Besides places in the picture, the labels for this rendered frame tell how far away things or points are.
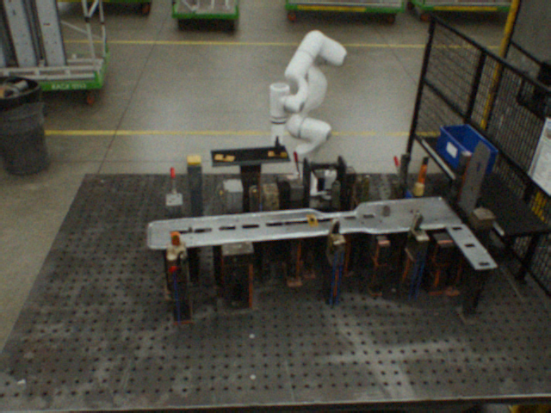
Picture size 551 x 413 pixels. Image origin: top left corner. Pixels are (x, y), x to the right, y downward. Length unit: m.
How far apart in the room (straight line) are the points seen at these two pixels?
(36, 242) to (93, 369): 2.00
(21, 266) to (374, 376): 2.56
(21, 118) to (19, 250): 1.13
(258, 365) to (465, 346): 0.85
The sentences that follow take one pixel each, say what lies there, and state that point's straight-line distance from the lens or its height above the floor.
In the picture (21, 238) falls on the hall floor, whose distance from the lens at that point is 4.18.
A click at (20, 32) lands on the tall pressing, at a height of 0.68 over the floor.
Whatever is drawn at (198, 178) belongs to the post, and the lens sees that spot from 2.49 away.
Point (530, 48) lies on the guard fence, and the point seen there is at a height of 1.10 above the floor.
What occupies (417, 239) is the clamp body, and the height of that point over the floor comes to 1.04.
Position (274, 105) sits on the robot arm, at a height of 1.43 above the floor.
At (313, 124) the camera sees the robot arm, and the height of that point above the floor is 1.20.
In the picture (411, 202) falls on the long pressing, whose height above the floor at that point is 1.00.
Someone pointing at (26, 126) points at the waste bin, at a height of 0.44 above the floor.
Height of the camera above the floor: 2.38
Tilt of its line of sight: 34 degrees down
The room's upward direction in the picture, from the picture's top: 2 degrees clockwise
